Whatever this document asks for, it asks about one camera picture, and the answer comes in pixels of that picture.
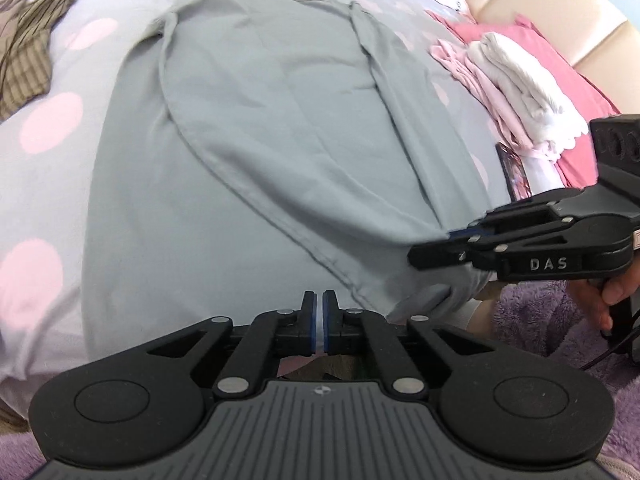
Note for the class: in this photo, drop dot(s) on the dark pink pillow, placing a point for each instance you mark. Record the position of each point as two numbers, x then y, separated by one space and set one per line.
592 95

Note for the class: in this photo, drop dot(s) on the folded pink garment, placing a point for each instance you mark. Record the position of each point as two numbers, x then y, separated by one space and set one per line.
480 90

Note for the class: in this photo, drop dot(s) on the purple fuzzy robe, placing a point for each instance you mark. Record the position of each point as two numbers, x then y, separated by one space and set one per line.
540 320

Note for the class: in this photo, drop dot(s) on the grey garment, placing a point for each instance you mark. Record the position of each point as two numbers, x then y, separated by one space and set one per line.
275 110

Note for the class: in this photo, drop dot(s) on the folded white towel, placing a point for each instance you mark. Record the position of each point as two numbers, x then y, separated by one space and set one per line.
525 80

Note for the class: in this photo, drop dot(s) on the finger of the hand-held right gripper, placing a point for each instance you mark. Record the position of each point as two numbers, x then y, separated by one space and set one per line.
445 255
525 212

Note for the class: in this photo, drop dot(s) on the cream padded headboard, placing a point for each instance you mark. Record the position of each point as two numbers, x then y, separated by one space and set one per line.
550 0

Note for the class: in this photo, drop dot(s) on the polka-dot bed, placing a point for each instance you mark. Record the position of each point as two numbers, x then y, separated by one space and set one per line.
50 60

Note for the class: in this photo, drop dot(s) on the black smartphone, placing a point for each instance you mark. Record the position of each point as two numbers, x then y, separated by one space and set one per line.
512 172

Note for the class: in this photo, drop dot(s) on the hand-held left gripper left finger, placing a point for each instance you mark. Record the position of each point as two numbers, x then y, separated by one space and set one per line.
309 320

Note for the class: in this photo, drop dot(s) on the person's right hand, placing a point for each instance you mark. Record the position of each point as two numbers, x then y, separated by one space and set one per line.
590 300

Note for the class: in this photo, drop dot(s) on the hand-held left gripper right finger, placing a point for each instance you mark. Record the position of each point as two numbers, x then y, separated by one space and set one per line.
331 320

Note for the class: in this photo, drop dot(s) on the brown striped garment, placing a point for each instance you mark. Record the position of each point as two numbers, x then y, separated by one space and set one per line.
25 60

